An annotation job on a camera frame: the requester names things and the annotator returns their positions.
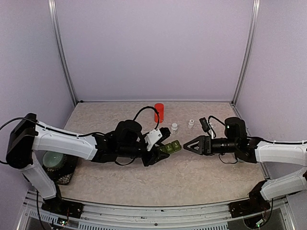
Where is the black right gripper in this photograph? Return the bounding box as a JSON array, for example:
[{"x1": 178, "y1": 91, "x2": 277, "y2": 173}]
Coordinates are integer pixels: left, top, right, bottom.
[{"x1": 183, "y1": 136, "x2": 238, "y2": 156}]

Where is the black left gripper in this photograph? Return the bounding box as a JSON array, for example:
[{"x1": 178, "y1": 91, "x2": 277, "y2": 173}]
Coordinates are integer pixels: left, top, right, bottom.
[{"x1": 118, "y1": 135, "x2": 170, "y2": 167}]

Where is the green pill organizer box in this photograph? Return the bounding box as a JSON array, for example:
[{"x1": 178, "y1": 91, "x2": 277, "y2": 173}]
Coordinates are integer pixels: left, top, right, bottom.
[{"x1": 160, "y1": 140, "x2": 182, "y2": 154}]

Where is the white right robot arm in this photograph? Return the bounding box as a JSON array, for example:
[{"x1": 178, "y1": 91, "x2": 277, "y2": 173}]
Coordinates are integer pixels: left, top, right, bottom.
[{"x1": 183, "y1": 117, "x2": 307, "y2": 213}]

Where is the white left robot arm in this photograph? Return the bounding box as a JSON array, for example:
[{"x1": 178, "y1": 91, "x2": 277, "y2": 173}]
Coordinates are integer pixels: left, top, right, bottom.
[{"x1": 6, "y1": 113, "x2": 170, "y2": 213}]

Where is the small white pill bottle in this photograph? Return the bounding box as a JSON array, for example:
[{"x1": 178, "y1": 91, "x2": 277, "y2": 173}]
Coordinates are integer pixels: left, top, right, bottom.
[{"x1": 171, "y1": 123, "x2": 178, "y2": 135}]

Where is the red cylindrical can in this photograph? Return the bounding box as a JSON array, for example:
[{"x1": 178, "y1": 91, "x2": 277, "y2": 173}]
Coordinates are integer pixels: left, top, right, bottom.
[{"x1": 154, "y1": 103, "x2": 164, "y2": 123}]

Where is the black square tray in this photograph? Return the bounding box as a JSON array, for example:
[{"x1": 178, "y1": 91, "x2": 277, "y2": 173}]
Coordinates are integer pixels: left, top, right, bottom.
[{"x1": 42, "y1": 154, "x2": 79, "y2": 185}]

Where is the green ceramic bowl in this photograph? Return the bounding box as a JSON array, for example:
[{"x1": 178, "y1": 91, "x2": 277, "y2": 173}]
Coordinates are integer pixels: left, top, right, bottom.
[{"x1": 43, "y1": 151, "x2": 64, "y2": 168}]

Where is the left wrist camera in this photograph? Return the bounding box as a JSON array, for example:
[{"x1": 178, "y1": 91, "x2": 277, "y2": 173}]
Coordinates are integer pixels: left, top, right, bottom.
[{"x1": 144, "y1": 128, "x2": 162, "y2": 151}]

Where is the right aluminium frame post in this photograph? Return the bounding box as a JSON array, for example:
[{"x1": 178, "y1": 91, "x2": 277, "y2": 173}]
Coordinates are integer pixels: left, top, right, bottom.
[{"x1": 231, "y1": 0, "x2": 260, "y2": 107}]

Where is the aluminium frame post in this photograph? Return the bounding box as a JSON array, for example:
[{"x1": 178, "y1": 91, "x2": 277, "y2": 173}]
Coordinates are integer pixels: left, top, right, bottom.
[
  {"x1": 231, "y1": 0, "x2": 260, "y2": 107},
  {"x1": 48, "y1": 0, "x2": 78, "y2": 107}
]

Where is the front aluminium rail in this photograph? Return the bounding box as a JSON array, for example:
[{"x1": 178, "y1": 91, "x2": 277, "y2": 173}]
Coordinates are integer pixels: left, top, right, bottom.
[{"x1": 20, "y1": 192, "x2": 295, "y2": 230}]

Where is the left aluminium frame post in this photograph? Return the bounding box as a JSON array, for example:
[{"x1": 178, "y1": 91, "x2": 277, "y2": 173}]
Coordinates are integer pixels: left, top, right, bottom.
[{"x1": 48, "y1": 0, "x2": 78, "y2": 107}]

